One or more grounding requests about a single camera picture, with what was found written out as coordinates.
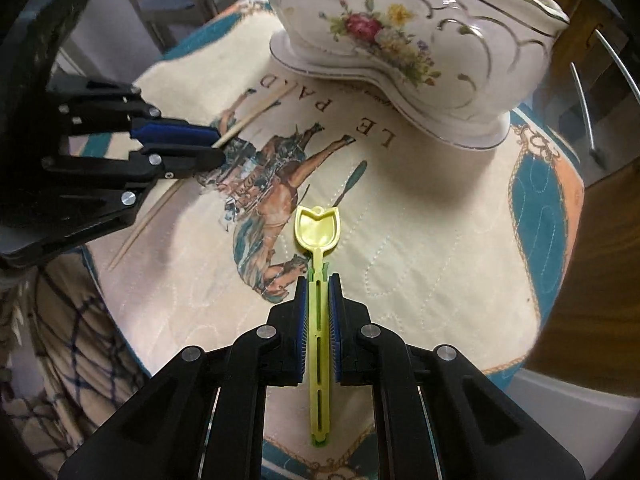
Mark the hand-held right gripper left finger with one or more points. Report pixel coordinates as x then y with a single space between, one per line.
301 330

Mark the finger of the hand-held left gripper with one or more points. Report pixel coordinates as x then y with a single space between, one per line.
175 132
190 160

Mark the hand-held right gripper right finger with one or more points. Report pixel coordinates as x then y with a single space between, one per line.
336 330

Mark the yellow plastic spoon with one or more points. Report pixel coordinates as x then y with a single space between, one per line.
320 360

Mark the wooden chopstick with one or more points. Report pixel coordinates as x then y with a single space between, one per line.
145 225
255 116

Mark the green plastic spoon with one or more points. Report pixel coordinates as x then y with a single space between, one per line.
320 443

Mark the floral white ceramic vase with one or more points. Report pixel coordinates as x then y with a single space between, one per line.
350 70

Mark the printed quilted mat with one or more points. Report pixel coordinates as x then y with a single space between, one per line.
425 260

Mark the metal shelf rack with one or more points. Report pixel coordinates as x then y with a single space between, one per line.
160 15

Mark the checked blanket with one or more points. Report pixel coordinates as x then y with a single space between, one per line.
75 335

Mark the wooden cabinet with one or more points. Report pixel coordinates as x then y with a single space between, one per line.
600 260

